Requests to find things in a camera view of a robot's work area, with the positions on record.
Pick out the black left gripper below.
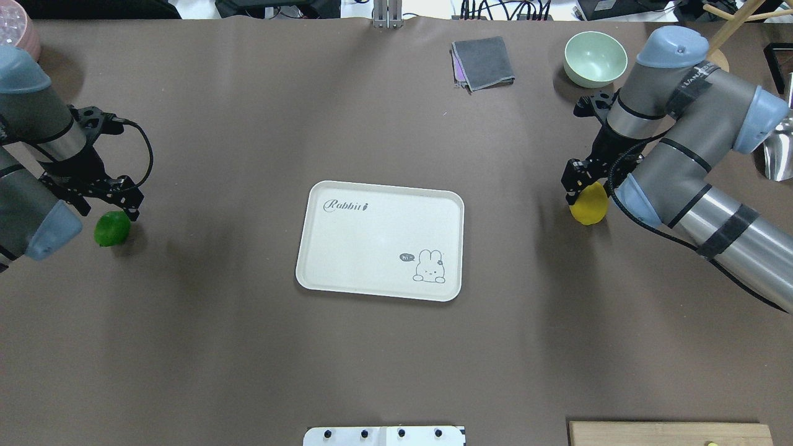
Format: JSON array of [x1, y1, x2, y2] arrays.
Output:
[[40, 105, 145, 221]]

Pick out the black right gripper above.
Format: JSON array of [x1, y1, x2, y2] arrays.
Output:
[[561, 90, 645, 206]]

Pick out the yellow lemon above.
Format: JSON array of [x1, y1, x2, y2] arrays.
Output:
[[569, 181, 609, 225]]

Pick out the green lime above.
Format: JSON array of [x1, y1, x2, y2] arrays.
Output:
[[94, 211, 131, 247]]

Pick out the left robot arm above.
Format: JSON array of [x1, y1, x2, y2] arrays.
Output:
[[1, 46, 154, 271]]

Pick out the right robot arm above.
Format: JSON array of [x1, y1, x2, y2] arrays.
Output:
[[561, 25, 792, 313]]

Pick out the white rabbit tray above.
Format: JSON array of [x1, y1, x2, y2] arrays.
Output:
[[295, 180, 465, 302]]

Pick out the pale green bowl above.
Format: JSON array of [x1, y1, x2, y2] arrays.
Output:
[[563, 31, 628, 88]]

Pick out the shiny metal scoop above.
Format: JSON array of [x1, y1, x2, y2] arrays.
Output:
[[763, 114, 792, 181]]

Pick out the folded grey cloth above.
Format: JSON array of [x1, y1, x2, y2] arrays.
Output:
[[450, 36, 515, 92]]

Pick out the pink ribbed bowl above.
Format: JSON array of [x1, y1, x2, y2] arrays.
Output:
[[1, 1, 42, 62]]

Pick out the wooden stand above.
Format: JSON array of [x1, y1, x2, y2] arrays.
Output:
[[703, 1, 792, 72]]

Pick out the wooden board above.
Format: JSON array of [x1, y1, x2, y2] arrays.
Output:
[[568, 421, 774, 445]]

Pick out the white panel with knobs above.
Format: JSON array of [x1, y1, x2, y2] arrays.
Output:
[[303, 424, 467, 445]]

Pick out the black frame at right edge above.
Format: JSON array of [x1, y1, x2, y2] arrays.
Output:
[[763, 42, 792, 94]]

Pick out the metal bracket at table edge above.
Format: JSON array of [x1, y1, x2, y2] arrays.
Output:
[[372, 0, 404, 29]]

